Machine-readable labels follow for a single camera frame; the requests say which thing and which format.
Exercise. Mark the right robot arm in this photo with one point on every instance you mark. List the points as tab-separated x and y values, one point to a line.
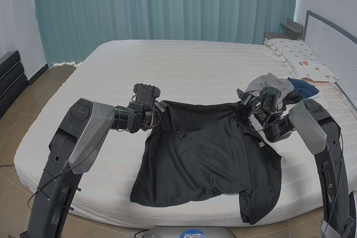
312	125

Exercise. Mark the pile of clothes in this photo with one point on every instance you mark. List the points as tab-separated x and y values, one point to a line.
274	82

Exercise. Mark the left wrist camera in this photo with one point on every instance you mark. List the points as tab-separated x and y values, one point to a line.
157	94

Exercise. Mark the bed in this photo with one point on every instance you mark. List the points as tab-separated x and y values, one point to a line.
167	69

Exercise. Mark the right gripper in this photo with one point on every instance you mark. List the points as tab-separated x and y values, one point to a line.
249	99

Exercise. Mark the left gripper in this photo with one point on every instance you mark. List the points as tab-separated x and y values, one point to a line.
160	107

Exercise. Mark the black chest of drawers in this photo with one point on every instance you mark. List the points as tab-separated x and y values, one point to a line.
11	78

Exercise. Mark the black T-shirt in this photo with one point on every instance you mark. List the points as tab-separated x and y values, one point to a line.
200	153

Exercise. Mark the grey bedside table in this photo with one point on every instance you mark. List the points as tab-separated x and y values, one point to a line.
292	26

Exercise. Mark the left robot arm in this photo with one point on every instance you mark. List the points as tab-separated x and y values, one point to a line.
83	125

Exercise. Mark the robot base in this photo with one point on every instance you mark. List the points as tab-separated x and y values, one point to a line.
167	233

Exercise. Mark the white printed pillow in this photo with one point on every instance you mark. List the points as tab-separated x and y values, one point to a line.
301	55

